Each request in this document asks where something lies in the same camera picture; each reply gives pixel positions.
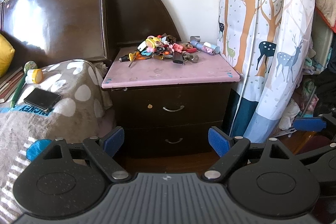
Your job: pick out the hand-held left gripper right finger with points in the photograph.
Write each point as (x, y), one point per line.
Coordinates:
(218, 141)

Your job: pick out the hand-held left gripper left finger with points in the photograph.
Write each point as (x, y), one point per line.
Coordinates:
(114, 141)

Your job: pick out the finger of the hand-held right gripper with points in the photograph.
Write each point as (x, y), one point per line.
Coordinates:
(324, 151)
(309, 124)

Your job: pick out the dark drawer with tan sticker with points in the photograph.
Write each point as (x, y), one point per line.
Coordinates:
(204, 106)

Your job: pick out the plain dark drawer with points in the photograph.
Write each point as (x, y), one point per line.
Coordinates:
(147, 140)

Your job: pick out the pile of clothes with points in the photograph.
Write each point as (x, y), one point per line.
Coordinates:
(315, 90)

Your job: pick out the grey spotted blanket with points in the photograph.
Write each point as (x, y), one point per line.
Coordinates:
(65, 113)

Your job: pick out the dark wooden nightstand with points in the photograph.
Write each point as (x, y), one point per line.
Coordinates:
(183, 88)

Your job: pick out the deer print wardrobe cover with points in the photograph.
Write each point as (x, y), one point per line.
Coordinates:
(265, 69)

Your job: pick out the grey lace cloth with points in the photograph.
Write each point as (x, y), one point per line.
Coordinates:
(101, 65)

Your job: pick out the black smartphone in case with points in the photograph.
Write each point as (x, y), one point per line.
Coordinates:
(42, 99)

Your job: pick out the black yellow screwdriver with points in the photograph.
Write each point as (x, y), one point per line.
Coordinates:
(126, 58)

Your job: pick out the pink nightstand cover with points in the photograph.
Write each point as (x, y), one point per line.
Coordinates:
(170, 71)

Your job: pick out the metal clamp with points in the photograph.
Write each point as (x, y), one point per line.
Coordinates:
(193, 57)

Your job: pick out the orange scissors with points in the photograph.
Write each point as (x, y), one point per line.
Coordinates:
(143, 57)

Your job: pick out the pink patterned tube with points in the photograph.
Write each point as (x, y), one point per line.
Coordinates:
(208, 50)

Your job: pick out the white roll with blue end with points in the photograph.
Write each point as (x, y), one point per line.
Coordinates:
(213, 47)

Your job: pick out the white green small box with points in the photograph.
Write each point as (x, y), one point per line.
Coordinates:
(142, 45)

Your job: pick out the pink red toy block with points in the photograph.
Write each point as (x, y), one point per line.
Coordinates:
(177, 47)

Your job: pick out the white jar with yellow lid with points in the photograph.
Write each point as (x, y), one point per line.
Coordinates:
(35, 76)

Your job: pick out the yellow plastic toy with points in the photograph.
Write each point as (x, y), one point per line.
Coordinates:
(152, 42)

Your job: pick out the green stick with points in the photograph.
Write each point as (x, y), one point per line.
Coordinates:
(17, 91)

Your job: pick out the round patterned pouch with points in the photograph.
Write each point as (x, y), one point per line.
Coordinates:
(30, 65)

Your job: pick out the brown cloth piece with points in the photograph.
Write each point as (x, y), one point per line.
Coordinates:
(170, 38)

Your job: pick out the stack of books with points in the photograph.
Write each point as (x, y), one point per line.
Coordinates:
(9, 85)

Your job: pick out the dark wooden headboard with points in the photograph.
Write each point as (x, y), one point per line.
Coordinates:
(65, 16)

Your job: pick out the yellow pillow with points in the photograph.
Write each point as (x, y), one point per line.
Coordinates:
(5, 56)

